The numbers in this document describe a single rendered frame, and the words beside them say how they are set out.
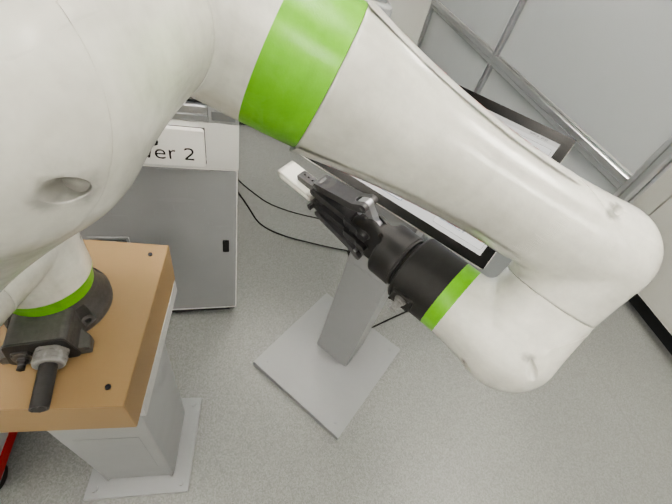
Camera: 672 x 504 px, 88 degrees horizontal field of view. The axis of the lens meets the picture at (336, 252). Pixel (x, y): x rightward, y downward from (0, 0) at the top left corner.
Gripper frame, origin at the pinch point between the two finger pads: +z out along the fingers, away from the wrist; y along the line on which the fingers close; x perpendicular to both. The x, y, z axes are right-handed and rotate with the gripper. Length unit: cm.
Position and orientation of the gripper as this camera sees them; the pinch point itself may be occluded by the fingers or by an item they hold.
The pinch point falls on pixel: (300, 180)
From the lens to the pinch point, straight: 53.7
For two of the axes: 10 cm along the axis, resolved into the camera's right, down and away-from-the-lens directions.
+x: 7.0, -6.0, 3.8
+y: -0.2, 5.2, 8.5
